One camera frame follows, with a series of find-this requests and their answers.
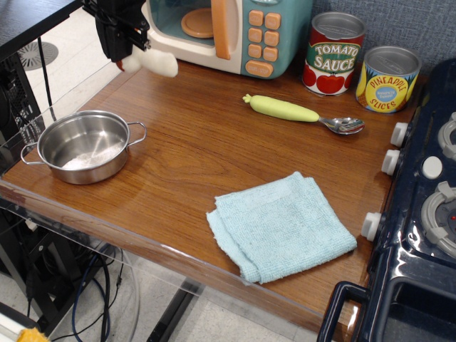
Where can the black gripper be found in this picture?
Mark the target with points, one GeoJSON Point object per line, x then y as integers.
{"type": "Point", "coordinates": [120, 25]}

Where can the plush mushroom toy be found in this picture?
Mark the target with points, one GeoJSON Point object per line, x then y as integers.
{"type": "Point", "coordinates": [159, 62]}

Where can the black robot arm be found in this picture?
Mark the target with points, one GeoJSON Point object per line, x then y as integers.
{"type": "Point", "coordinates": [120, 25]}

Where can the black desk at left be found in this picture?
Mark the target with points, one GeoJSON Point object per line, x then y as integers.
{"type": "Point", "coordinates": [22, 22]}

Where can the stainless steel pot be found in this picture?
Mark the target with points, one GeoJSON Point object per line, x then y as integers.
{"type": "Point", "coordinates": [85, 147]}

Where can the teal toy microwave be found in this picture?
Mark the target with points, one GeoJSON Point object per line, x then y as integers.
{"type": "Point", "coordinates": [252, 38]}

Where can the tomato sauce can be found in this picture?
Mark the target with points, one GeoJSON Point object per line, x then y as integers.
{"type": "Point", "coordinates": [334, 45]}

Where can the light blue folded cloth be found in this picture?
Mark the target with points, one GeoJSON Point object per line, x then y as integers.
{"type": "Point", "coordinates": [279, 229]}

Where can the pineapple slices can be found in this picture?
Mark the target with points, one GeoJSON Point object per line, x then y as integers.
{"type": "Point", "coordinates": [388, 76]}

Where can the black table leg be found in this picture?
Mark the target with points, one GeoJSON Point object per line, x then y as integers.
{"type": "Point", "coordinates": [175, 310]}

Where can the dark blue toy stove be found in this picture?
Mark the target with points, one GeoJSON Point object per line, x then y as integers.
{"type": "Point", "coordinates": [410, 294]}

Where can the green handled metal spoon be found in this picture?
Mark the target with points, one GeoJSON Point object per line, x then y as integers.
{"type": "Point", "coordinates": [289, 111]}

